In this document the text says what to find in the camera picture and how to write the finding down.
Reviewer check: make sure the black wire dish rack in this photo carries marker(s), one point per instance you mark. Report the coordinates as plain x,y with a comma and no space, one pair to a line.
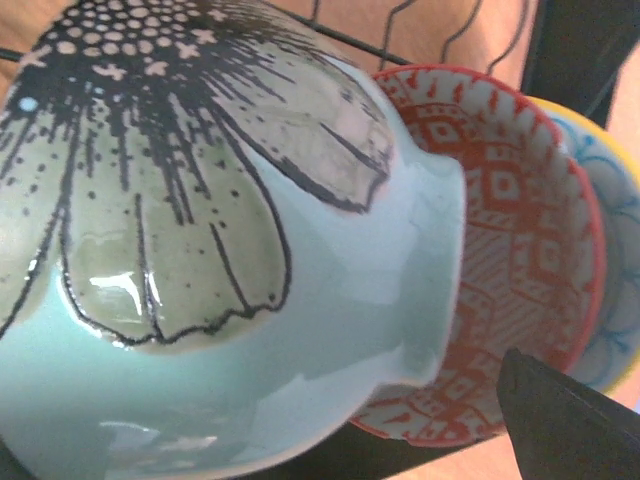
571,52

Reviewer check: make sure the celadon green bowl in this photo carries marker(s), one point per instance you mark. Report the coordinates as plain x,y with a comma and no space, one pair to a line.
218,240

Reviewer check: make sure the yellow blue sun bowl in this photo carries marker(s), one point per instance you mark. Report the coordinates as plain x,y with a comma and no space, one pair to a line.
613,349

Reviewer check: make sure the orange diamond patterned bowl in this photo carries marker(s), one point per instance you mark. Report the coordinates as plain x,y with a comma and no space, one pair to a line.
534,260

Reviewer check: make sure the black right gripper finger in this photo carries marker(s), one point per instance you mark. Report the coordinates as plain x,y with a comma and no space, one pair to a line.
562,429

